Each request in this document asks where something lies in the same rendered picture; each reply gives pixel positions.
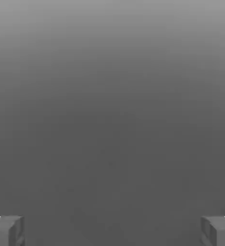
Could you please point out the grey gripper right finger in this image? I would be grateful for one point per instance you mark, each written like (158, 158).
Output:
(220, 231)

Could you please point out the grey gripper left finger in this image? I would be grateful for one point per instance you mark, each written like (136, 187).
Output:
(4, 231)

